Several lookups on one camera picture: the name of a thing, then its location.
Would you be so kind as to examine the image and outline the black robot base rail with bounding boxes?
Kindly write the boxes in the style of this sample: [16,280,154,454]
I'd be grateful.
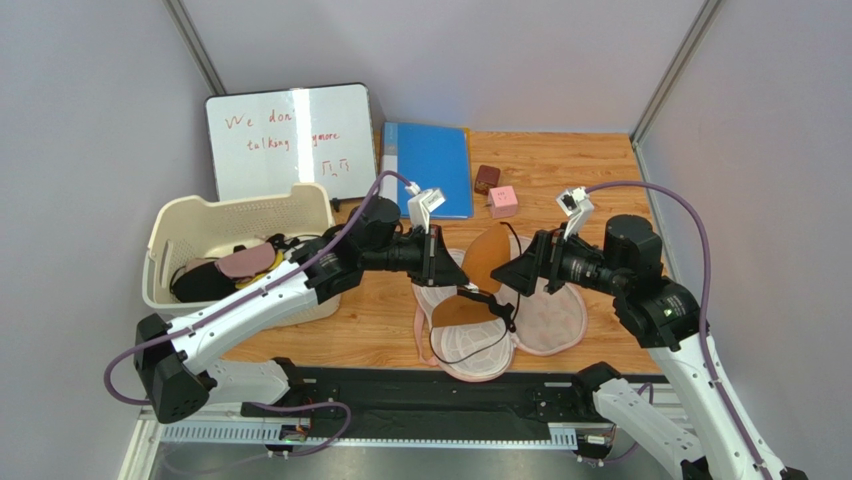
[142,363,667,461]

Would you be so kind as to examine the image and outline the blue document folder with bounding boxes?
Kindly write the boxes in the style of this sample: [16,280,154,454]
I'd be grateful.
[380,122,474,219]

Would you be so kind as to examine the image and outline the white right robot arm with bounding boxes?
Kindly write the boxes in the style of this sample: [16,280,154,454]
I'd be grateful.
[514,215,806,479]

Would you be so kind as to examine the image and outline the pink small cube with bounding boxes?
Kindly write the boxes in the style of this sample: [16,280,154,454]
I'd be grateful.
[487,186,519,219]

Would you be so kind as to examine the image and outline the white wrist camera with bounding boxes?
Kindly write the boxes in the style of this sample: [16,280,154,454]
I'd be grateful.
[405,184,446,230]
[556,187,595,239]

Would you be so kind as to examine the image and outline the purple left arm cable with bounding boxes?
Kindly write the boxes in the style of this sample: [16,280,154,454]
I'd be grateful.
[103,170,417,406]

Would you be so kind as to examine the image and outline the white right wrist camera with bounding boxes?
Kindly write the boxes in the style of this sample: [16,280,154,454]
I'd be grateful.
[556,187,595,239]

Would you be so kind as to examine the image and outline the white dry-erase board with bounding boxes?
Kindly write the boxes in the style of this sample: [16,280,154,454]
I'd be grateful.
[204,83,377,201]

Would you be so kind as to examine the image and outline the cream plastic laundry basket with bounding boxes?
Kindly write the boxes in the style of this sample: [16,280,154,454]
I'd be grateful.
[142,183,335,320]

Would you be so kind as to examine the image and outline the orange bra black straps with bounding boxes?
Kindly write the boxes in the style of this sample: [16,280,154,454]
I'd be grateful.
[427,221,526,367]

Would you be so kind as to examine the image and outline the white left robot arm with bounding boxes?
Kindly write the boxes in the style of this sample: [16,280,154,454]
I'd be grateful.
[133,195,517,424]

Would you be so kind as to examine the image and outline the yellow garment in basket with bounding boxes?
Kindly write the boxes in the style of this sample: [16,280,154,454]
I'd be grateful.
[236,255,285,290]

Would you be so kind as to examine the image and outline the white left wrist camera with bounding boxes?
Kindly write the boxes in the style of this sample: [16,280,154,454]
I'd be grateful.
[405,184,446,230]

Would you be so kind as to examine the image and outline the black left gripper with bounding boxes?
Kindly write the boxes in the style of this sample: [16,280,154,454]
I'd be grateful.
[362,224,470,288]

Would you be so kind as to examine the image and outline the black bra in basket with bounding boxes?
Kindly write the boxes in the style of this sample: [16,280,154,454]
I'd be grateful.
[169,261,237,303]

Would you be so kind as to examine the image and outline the floral pink laundry bag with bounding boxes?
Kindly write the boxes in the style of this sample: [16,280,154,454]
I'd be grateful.
[412,234,590,383]

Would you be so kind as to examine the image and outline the dark red small box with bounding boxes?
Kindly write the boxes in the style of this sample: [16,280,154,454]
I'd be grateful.
[473,165,501,195]

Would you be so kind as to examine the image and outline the pink bra in basket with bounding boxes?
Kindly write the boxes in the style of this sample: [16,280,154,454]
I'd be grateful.
[214,242,277,280]

